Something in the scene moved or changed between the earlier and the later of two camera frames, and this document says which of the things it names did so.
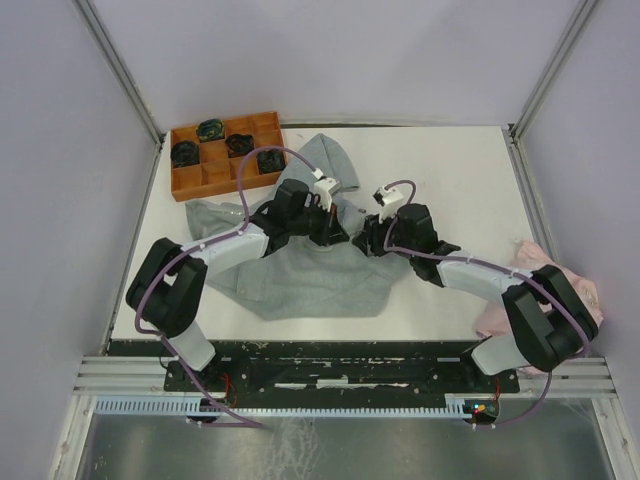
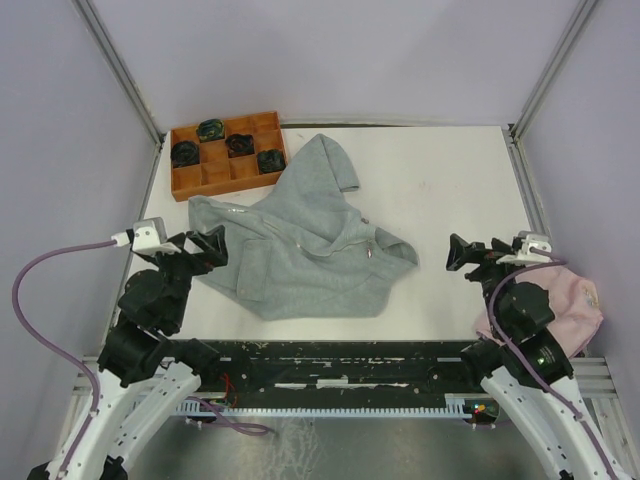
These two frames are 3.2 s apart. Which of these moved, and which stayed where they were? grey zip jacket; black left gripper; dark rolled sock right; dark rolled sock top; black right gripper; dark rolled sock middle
Moved: black left gripper; black right gripper
Stayed: grey zip jacket; dark rolled sock middle; dark rolled sock right; dark rolled sock top
